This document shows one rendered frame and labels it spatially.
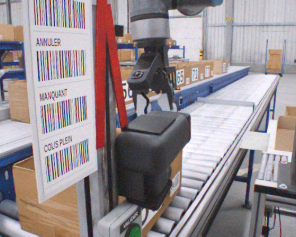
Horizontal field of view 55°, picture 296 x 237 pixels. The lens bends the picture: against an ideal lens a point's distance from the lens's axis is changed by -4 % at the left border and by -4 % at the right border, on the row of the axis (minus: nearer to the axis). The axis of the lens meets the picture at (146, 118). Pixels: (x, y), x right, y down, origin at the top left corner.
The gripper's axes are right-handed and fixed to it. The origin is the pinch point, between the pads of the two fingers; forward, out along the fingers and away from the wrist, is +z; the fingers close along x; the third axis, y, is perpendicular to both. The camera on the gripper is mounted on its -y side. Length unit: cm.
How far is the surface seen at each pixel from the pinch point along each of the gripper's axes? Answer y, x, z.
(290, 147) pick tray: 71, -29, 26
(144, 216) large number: -9.2, 0.2, 18.7
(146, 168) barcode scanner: -33.3, -14.8, -3.4
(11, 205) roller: -13.8, 41.0, 20.4
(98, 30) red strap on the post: -36.0, -12.3, -19.0
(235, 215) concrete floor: 136, 8, 100
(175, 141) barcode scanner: -29.2, -16.9, -5.5
